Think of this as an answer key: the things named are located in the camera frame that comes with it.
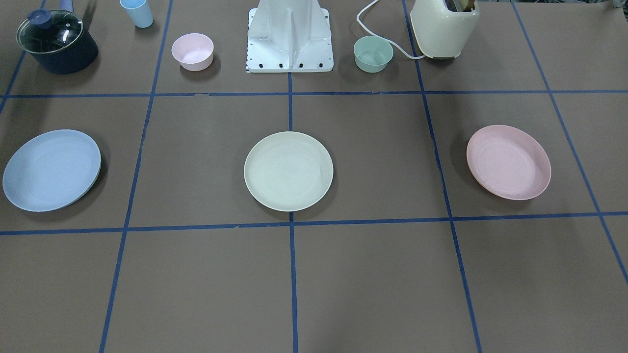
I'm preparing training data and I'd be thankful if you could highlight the pink plate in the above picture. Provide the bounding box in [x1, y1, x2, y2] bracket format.
[466, 125, 552, 201]

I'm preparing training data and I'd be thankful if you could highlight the cream plate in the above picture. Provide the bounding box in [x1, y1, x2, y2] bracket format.
[243, 131, 334, 212]

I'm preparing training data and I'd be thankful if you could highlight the green bowl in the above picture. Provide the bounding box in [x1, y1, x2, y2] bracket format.
[353, 36, 394, 73]

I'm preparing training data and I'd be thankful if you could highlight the pink bowl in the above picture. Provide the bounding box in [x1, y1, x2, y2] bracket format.
[171, 33, 214, 72]

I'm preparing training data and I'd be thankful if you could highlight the cream toaster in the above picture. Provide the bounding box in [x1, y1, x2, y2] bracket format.
[410, 0, 480, 60]

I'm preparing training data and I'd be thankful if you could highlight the toast slice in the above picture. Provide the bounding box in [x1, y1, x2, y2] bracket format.
[445, 0, 475, 13]

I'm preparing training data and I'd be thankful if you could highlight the light blue cup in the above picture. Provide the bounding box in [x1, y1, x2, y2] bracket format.
[120, 0, 154, 28]

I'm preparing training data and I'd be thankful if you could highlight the light blue plate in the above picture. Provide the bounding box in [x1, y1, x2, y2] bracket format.
[2, 129, 102, 212]

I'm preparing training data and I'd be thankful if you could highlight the dark blue pot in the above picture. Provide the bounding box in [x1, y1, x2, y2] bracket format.
[24, 0, 99, 74]

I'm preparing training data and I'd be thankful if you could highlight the glass pot lid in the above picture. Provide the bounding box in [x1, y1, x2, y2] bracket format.
[16, 8, 85, 54]

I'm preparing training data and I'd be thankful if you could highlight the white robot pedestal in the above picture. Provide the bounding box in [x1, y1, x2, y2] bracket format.
[245, 0, 334, 73]

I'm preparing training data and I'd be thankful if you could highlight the white toaster cable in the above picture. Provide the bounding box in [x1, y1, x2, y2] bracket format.
[356, 0, 425, 60]

